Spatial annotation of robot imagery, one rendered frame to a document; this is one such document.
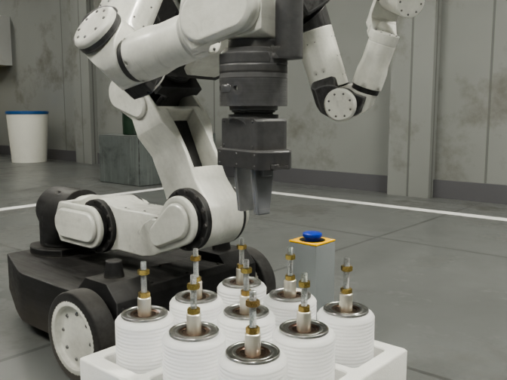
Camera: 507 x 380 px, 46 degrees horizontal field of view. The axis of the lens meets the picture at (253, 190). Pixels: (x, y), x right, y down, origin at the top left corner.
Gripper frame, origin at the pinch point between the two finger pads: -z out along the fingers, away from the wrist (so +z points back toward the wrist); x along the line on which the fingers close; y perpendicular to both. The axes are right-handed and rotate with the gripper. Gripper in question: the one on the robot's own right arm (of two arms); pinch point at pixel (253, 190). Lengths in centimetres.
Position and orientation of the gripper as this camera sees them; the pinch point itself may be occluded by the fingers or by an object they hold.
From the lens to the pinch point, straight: 78.3
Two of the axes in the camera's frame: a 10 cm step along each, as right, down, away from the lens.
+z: 0.0, -9.9, -1.4
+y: 8.0, -0.8, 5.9
